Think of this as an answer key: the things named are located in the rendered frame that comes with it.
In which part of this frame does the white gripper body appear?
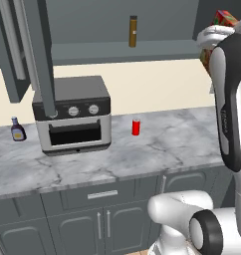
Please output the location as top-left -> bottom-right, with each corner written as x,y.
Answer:
196,25 -> 236,51

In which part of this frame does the red and green cereal box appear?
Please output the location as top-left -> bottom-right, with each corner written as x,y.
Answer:
199,9 -> 240,75

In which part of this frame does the brown tall bottle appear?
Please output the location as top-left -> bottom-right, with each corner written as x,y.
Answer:
127,15 -> 138,49

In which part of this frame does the red can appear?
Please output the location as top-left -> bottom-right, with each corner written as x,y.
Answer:
131,118 -> 141,136

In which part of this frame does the white toaster oven knob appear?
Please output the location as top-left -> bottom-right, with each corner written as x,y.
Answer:
68,106 -> 81,118
88,104 -> 101,116

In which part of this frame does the grey base cabinet door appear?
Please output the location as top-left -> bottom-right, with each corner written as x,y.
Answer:
157,166 -> 228,208
47,208 -> 106,255
103,201 -> 157,255
0,217 -> 57,255

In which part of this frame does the grey toaster oven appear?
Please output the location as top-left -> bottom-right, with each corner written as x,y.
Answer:
31,75 -> 113,157

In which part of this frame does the grey drawer front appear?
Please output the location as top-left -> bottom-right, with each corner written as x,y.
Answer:
40,177 -> 160,217
0,193 -> 48,229

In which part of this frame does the purple sauce bottle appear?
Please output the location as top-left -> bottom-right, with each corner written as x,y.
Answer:
10,116 -> 28,142

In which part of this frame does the grey open wall cabinet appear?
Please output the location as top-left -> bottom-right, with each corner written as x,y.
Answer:
46,0 -> 202,67

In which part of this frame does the grey wall cabinet door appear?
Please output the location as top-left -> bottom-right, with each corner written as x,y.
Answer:
0,0 -> 31,105
21,0 -> 58,118

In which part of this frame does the silver drawer handle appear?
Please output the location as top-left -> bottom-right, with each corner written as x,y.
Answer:
87,189 -> 120,200

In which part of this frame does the silver wall cabinet door handle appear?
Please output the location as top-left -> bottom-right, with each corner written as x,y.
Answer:
0,0 -> 28,81

